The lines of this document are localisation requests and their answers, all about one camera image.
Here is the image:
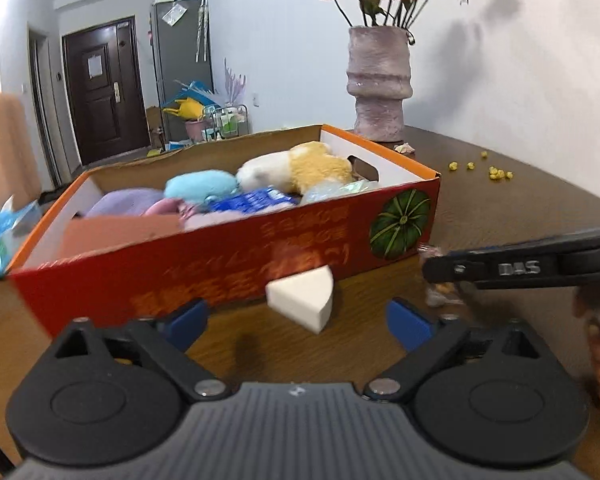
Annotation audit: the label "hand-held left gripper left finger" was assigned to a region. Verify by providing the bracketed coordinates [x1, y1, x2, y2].
[52, 297, 231, 403]

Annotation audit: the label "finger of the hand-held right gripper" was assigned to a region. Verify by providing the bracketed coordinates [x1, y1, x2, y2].
[421, 237, 561, 291]

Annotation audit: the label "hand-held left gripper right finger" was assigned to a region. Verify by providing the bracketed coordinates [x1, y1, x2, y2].
[362, 297, 543, 403]

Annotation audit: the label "small pink packet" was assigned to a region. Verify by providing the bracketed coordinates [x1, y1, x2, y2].
[425, 245, 466, 308]

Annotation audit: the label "red cardboard box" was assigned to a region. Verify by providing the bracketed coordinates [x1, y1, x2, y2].
[9, 124, 442, 338]

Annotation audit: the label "white wedge sponge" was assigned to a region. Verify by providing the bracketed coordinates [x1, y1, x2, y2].
[266, 266, 335, 333]

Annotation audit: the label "purple drawstring pouch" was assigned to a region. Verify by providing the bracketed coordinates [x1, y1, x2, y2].
[85, 188, 166, 218]

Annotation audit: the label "blue handkerchief tissue packet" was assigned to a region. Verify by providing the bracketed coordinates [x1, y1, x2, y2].
[205, 186, 298, 213]

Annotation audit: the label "light blue plush toy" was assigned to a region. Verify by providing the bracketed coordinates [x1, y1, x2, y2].
[164, 169, 238, 201]

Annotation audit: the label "white iridescent pouch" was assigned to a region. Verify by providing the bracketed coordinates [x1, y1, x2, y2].
[300, 178, 381, 206]

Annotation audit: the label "white and yellow plush toy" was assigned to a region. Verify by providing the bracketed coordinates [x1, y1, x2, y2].
[236, 141, 355, 195]

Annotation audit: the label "blue soft tissue pack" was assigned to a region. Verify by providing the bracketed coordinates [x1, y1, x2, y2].
[0, 195, 43, 281]

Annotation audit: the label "scattered yellow crumbs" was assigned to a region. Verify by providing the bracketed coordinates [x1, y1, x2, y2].
[447, 150, 515, 181]

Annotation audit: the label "brown cardboard carton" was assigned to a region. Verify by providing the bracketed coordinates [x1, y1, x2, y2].
[146, 105, 166, 150]

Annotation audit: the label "pink ceramic vase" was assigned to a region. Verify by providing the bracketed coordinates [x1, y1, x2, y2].
[346, 26, 413, 143]

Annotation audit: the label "dark brown entrance door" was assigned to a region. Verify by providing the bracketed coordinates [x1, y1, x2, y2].
[62, 16, 151, 166]

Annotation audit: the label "interior room door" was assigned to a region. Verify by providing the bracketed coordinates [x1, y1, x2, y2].
[28, 27, 63, 188]

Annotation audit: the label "grey refrigerator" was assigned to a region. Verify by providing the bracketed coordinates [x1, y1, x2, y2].
[150, 0, 214, 111]

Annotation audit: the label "clear umbrella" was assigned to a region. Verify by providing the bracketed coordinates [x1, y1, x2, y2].
[195, 0, 211, 63]

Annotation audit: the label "clear plastic bag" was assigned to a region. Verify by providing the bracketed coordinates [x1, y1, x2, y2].
[161, 2, 187, 26]

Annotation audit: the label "white feather wall decoration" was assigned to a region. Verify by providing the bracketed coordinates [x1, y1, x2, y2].
[222, 57, 246, 106]

